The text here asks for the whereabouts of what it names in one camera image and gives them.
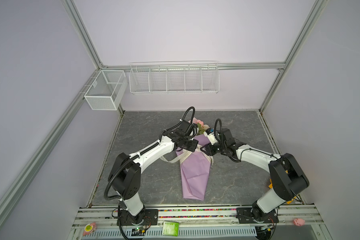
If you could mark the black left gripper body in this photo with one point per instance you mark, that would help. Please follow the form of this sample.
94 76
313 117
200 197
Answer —
189 144

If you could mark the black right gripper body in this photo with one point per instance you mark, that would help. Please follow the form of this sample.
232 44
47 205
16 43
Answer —
217 148

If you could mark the cream printed ribbon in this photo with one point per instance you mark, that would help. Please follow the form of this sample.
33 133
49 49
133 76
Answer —
185 154

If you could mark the cream fake rose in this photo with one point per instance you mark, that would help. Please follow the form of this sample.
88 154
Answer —
205 127

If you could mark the pink purple wrapping paper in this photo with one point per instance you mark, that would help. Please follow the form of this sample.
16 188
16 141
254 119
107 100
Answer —
195 172

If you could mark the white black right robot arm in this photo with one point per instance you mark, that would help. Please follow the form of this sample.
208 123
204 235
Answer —
286 175

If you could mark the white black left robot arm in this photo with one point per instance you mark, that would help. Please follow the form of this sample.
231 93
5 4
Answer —
124 181

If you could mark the yellow snack bag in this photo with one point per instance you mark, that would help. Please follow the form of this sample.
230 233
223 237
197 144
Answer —
278 189

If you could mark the white mesh box basket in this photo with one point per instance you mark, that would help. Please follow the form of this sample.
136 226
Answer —
106 91

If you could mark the green small packet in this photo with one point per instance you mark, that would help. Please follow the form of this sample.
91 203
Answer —
170 229

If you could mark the small pink pig toy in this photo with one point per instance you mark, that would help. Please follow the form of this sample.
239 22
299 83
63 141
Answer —
299 222

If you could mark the pink green round toy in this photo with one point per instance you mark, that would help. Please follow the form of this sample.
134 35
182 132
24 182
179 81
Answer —
89 229

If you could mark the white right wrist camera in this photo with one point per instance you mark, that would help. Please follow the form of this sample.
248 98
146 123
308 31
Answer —
210 134

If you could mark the white wire shelf basket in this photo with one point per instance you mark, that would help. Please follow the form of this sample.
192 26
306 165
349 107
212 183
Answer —
174 77

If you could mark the white vented cable duct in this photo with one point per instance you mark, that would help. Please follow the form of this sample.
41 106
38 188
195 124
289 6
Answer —
183 233

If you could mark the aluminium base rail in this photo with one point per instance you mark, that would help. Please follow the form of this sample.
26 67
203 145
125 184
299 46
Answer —
206 216

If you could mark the aluminium enclosure frame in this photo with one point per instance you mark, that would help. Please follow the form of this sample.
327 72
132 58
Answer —
43 63

